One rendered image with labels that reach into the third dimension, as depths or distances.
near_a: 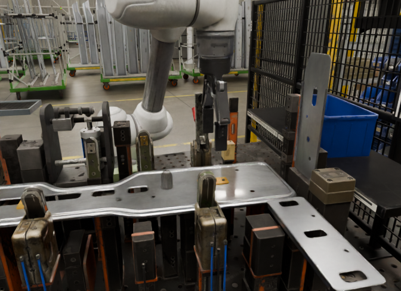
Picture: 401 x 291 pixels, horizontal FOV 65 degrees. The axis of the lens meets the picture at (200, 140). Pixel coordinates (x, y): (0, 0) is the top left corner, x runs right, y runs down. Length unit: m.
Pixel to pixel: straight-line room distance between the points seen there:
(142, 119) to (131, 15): 0.95
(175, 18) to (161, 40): 0.66
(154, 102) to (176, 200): 0.79
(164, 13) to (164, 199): 0.43
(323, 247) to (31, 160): 0.79
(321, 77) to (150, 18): 0.44
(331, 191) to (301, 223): 0.13
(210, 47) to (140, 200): 0.40
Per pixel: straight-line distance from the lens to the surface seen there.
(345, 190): 0.84
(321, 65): 0.86
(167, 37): 1.31
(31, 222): 0.71
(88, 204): 0.82
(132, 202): 0.80
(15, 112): 1.11
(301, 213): 0.77
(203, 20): 0.71
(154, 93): 1.47
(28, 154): 1.02
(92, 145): 0.95
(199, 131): 0.95
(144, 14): 0.65
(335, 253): 0.68
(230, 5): 0.74
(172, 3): 0.66
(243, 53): 9.13
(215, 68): 0.74
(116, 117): 1.52
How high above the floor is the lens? 1.40
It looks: 20 degrees down
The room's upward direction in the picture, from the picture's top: straight up
